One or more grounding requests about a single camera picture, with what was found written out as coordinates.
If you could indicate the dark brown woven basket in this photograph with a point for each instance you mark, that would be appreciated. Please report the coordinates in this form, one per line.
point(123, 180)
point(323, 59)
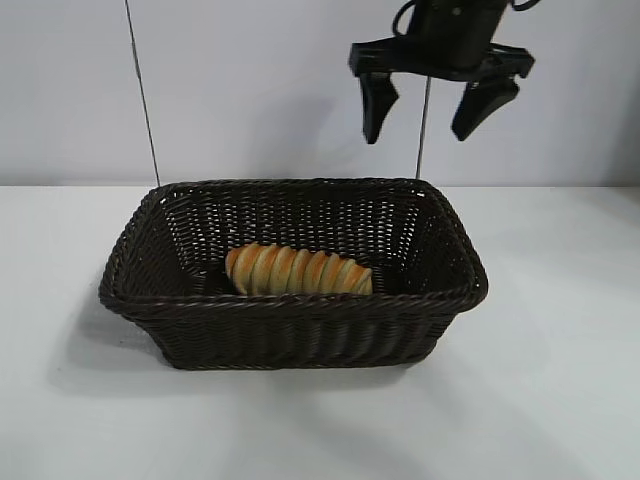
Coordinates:
point(300, 330)

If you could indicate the long striped bread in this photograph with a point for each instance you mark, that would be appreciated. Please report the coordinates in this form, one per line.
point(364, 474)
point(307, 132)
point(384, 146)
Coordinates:
point(300, 272)

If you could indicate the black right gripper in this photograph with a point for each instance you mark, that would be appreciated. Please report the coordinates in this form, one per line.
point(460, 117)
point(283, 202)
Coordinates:
point(450, 35)

